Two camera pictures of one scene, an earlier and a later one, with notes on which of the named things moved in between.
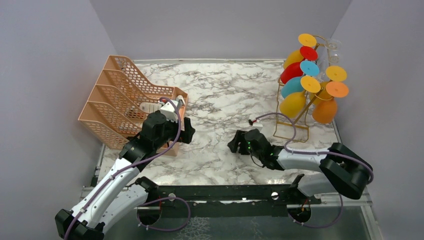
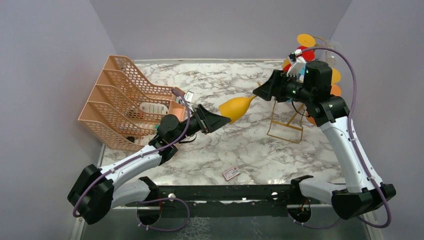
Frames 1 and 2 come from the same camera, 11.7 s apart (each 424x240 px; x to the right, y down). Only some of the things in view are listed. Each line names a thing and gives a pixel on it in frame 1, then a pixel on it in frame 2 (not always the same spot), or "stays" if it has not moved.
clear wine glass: [332, 45] stays
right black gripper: [239, 137] -> [274, 86]
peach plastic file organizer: [123, 106] stays
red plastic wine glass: [294, 70] stays
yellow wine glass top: [307, 40] stays
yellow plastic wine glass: [292, 105] -> [235, 108]
